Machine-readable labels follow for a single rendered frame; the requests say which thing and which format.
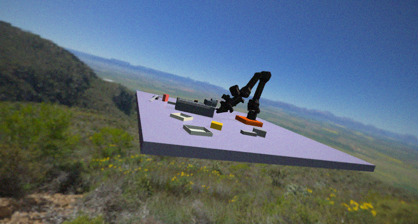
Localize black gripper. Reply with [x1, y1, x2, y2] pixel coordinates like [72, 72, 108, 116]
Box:
[216, 98, 237, 113]

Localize yellow square block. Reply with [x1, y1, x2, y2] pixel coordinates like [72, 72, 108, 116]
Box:
[210, 121, 222, 131]

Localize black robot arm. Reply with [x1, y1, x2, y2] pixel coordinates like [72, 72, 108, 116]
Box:
[221, 71, 271, 121]

